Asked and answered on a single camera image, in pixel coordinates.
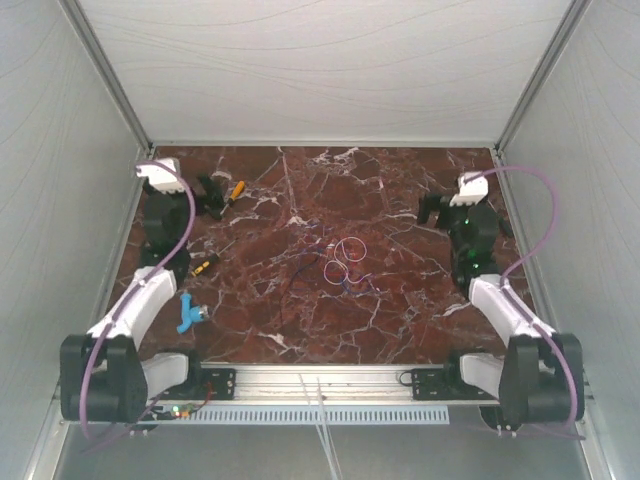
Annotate orange handled screwdriver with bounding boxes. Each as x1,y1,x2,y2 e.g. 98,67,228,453
223,181,246,210

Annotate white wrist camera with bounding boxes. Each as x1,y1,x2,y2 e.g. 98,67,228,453
449,171,489,207
136,158,185,194

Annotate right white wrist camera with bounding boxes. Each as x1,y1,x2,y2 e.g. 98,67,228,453
449,171,489,207

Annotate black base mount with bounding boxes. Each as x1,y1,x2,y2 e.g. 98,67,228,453
162,350,237,402
396,349,494,401

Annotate blue wire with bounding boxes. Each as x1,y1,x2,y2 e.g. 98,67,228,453
289,234,331,294

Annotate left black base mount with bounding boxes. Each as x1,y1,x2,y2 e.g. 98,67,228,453
162,350,237,402

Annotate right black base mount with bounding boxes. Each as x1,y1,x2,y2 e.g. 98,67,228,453
396,349,494,401

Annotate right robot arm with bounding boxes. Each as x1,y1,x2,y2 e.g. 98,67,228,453
417,194,585,425

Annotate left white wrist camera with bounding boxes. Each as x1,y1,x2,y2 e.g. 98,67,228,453
136,158,185,194

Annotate small circuit board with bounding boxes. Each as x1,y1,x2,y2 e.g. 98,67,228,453
140,403,202,422

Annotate blue plastic fitting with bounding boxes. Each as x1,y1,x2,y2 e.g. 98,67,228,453
176,292,209,334

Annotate black zip tie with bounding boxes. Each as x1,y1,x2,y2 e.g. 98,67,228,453
279,259,321,351

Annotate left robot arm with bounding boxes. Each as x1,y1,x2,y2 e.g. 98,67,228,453
60,175,224,424

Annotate blue slotted cable duct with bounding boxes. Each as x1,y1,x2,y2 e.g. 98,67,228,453
182,405,450,426

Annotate aluminium front rail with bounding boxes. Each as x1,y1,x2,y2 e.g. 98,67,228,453
54,363,594,407

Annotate yellow black screwdriver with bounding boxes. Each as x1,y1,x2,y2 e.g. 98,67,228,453
190,239,236,277

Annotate white zip ties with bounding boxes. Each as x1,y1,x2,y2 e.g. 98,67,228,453
315,379,344,480

